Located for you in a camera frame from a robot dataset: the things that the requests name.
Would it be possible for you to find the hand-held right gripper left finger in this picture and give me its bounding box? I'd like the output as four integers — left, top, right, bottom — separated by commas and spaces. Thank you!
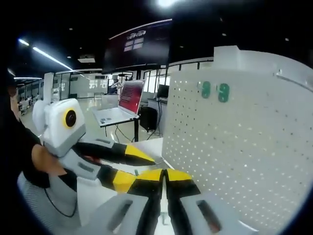
84, 168, 165, 235

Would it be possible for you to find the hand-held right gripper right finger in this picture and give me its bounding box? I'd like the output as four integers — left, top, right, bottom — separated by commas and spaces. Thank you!
164, 168, 247, 235

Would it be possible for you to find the white perforated mounting plate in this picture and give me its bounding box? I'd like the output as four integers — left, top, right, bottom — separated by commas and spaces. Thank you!
161, 46, 313, 232

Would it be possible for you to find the long ceiling light strip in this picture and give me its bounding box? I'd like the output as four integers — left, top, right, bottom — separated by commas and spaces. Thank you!
33, 46, 74, 71

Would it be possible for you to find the green hook assembly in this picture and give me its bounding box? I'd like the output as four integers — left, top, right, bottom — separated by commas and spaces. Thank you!
197, 81, 211, 96
217, 83, 230, 103

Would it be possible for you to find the black box under table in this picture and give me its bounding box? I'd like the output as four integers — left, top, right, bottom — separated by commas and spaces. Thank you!
139, 106, 157, 133

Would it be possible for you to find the black computer monitor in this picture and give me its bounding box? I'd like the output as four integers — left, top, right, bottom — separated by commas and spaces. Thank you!
156, 84, 169, 98

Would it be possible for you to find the grey mesh office chair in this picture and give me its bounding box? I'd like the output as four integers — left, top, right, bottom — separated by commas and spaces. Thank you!
16, 171, 81, 231

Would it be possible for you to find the ceiling projector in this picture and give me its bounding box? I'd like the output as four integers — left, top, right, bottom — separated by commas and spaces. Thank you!
77, 55, 95, 64

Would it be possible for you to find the large dark wall screen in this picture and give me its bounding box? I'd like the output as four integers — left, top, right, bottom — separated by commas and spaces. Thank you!
102, 19, 173, 74

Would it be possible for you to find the person's left hand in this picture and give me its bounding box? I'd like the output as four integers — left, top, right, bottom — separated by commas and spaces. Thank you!
31, 144, 68, 176

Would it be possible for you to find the black cable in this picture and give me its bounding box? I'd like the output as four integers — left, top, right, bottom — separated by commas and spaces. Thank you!
44, 187, 78, 218

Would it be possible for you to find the white laptop with red screen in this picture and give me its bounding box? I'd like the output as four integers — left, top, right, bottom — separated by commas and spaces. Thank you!
92, 79, 146, 127

